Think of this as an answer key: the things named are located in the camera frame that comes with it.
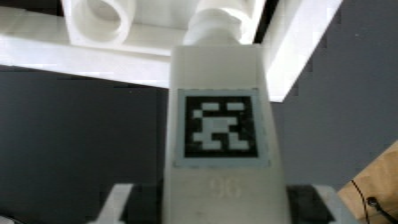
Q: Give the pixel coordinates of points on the wooden board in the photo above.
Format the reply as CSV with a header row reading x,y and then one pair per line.
x,y
373,184

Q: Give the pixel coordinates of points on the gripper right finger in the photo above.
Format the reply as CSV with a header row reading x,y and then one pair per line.
x,y
338,209

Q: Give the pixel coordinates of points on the white chair seat part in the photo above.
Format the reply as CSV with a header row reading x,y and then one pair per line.
x,y
141,25

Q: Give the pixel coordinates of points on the white chair leg block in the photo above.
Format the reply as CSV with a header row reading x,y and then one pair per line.
x,y
222,175

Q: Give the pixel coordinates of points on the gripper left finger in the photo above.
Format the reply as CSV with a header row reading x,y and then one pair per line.
x,y
112,209

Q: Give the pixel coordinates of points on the white U-shaped fence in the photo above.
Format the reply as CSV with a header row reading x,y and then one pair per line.
x,y
36,47

